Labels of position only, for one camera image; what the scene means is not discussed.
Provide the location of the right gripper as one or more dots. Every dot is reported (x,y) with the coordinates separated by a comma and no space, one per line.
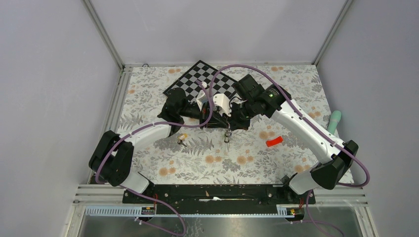
(234,123)

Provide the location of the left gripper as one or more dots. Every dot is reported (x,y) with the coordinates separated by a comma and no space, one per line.
(216,121)

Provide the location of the grey metal key holder plate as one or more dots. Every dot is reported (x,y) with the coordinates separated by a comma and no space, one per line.
(227,138)

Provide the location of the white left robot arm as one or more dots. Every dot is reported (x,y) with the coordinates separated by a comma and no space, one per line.
(111,161)

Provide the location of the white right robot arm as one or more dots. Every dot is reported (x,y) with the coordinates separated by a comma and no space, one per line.
(333,154)

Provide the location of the floral table mat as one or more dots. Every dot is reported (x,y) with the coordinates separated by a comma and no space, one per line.
(205,159)

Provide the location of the black and silver chessboard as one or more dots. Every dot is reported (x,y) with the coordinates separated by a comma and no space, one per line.
(203,72)

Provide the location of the red key tag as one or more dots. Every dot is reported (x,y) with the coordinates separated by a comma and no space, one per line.
(274,142)

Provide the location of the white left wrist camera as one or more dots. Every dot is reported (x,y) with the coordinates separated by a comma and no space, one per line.
(202,95)

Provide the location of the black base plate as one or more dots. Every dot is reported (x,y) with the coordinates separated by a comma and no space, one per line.
(219,199)

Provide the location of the mint green handle tool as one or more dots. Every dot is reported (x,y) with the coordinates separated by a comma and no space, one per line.
(333,122)

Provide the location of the aluminium frame rails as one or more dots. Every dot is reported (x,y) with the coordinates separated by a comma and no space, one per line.
(115,109)

